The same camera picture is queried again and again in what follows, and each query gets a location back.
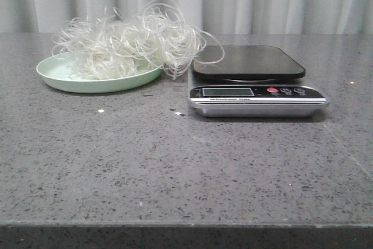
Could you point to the white vermicelli noodle bundle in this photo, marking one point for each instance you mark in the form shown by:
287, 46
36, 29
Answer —
156, 37

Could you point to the silver black kitchen scale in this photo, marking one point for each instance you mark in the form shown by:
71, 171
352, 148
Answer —
250, 81

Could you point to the light green round plate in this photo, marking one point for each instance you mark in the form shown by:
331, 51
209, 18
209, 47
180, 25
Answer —
56, 71

